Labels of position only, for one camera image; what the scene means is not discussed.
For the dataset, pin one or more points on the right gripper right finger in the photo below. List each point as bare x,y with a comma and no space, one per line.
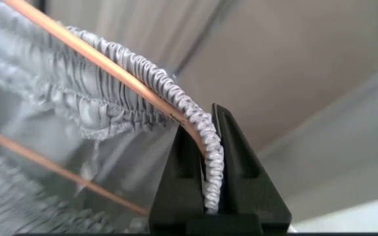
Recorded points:
248,196

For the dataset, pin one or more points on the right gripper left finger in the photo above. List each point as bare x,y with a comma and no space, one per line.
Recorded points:
176,196

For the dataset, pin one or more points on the pink clothes hanger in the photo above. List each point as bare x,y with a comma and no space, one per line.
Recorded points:
110,67

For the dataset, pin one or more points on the pale grey shorts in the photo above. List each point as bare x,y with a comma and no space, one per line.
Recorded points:
44,75

